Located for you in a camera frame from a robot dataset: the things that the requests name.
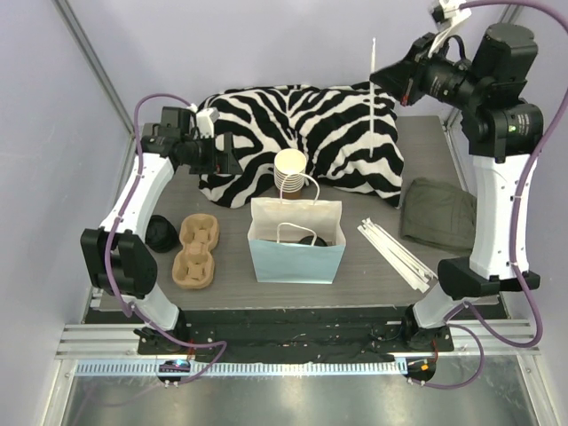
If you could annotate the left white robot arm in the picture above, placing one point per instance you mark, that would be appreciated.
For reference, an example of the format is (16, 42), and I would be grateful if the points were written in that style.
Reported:
(116, 256)

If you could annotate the white slotted cable duct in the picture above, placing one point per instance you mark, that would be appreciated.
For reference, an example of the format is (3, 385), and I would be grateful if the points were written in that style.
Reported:
(170, 367)

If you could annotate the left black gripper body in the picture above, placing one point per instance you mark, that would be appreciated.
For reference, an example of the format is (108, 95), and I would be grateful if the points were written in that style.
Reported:
(219, 153)

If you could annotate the brown cardboard cup carrier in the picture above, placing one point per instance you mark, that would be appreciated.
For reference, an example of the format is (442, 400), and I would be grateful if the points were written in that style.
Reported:
(194, 266)

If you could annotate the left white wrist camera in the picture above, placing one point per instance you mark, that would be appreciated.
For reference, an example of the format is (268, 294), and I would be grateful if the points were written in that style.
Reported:
(203, 121)

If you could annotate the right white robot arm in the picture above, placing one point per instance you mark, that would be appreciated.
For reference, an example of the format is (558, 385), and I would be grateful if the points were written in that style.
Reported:
(503, 132)

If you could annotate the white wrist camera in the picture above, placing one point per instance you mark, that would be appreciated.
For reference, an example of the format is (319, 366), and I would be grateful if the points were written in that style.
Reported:
(203, 121)
(448, 15)

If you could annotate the stack of paper cups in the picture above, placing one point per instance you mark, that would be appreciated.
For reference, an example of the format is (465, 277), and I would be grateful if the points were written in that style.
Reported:
(289, 168)

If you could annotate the zebra print pillow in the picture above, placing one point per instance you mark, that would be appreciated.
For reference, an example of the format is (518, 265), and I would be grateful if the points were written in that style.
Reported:
(329, 125)

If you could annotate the light blue paper bag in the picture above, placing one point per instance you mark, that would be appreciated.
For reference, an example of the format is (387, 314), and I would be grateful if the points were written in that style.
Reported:
(278, 224)

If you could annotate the black plastic cup lid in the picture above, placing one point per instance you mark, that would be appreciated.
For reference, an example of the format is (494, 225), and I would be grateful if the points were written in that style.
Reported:
(314, 241)

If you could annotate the bundle of white wrapped straws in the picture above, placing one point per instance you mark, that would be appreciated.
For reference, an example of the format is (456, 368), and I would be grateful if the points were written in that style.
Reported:
(409, 267)

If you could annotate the single white straw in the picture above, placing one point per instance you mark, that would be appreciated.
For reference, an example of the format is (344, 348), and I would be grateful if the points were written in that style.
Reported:
(372, 98)

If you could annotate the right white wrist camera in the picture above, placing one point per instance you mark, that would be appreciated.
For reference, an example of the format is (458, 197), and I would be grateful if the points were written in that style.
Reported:
(448, 15)

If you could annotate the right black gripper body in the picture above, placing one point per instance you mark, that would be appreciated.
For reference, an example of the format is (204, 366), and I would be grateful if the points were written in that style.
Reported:
(412, 82)

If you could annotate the stack of black lids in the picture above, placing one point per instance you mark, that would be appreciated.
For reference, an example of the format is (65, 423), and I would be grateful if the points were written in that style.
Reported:
(161, 236)

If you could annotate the olive green cloth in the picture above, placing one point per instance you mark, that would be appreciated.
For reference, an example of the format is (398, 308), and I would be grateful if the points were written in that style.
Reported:
(439, 215)

